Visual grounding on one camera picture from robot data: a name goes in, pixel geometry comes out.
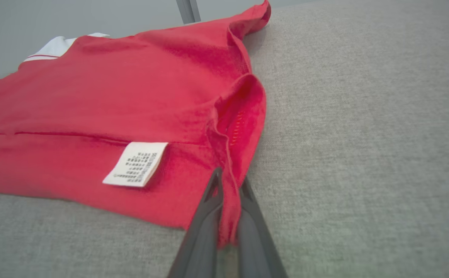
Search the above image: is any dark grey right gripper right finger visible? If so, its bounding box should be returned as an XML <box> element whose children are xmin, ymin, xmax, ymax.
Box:
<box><xmin>236</xmin><ymin>176</ymin><xmax>289</xmax><ymax>278</ymax></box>

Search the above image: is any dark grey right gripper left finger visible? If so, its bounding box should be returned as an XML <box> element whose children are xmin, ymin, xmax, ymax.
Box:
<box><xmin>167</xmin><ymin>167</ymin><xmax>224</xmax><ymax>278</ymax></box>

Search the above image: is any red jersey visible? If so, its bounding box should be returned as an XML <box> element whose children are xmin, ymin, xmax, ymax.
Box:
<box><xmin>0</xmin><ymin>0</ymin><xmax>272</xmax><ymax>250</ymax></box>

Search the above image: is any grey fabric sofa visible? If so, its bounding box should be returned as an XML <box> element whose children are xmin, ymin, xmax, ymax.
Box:
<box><xmin>0</xmin><ymin>0</ymin><xmax>449</xmax><ymax>278</ymax></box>

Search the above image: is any grey partition post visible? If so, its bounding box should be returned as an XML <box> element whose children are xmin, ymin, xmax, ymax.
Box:
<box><xmin>176</xmin><ymin>0</ymin><xmax>202</xmax><ymax>25</ymax></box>

